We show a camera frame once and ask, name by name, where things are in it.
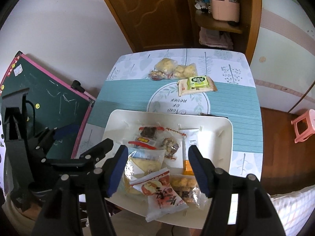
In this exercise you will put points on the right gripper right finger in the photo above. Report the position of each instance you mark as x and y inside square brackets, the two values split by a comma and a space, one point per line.
[255, 215]

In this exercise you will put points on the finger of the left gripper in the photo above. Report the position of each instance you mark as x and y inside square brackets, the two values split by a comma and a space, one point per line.
[45, 139]
[99, 151]

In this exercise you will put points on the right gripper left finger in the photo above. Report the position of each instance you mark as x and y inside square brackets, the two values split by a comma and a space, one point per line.
[60, 214]

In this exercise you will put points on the large yellow cake bag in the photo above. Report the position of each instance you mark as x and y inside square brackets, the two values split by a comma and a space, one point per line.
[140, 163]

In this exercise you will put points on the dark brownie red packet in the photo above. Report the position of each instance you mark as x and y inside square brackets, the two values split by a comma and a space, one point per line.
[148, 137]

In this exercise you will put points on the orange fried snack bag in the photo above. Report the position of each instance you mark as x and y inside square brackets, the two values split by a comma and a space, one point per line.
[188, 189]

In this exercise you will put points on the nut cluster snack packet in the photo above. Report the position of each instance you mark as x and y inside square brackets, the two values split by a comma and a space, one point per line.
[170, 146]

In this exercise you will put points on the red apple print packet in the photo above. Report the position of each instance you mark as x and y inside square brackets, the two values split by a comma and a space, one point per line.
[162, 198]

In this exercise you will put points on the white plastic tray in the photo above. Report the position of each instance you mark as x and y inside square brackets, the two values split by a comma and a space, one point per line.
[215, 143]

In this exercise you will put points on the Lipo biscuit packet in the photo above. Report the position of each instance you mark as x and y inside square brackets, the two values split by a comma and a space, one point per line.
[190, 137]

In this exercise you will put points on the white checkered bedding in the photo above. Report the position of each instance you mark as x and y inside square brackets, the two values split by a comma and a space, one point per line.
[294, 209]

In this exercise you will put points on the pink plastic stool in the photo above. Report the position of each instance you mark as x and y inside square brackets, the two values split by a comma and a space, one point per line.
[304, 126]

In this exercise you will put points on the round yellow pastry bag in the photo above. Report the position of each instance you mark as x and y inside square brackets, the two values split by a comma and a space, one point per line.
[166, 67]

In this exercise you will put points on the lumpy yellow pastry bag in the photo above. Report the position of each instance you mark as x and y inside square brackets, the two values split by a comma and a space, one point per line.
[185, 71]

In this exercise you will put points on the green label snack pack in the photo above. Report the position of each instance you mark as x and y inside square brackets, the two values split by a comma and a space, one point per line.
[197, 82]

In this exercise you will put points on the leaf patterned teal tablecloth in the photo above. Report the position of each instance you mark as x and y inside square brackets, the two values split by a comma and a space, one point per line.
[129, 87]

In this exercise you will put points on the wooden door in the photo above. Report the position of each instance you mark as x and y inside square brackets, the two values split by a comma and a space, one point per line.
[153, 24]

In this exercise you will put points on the pale sliding wardrobe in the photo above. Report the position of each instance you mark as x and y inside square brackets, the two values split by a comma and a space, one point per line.
[283, 61]

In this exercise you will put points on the wooden shelf cabinet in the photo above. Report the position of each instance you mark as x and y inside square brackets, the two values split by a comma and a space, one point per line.
[244, 34]

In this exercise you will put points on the pink storage basket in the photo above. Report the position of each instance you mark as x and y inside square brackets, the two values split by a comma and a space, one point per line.
[225, 10]

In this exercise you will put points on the green chalkboard pink frame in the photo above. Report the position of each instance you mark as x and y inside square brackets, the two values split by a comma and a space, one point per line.
[53, 103]

